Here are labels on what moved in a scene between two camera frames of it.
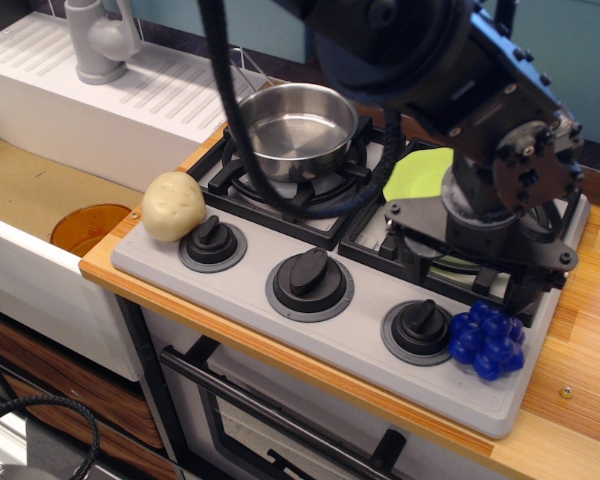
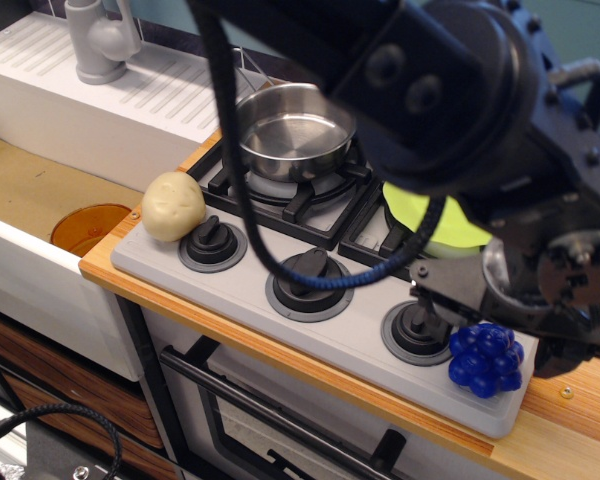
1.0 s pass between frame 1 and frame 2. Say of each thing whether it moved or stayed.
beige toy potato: stayed
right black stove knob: stayed
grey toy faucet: stayed
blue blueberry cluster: moved
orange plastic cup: stayed
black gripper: moved
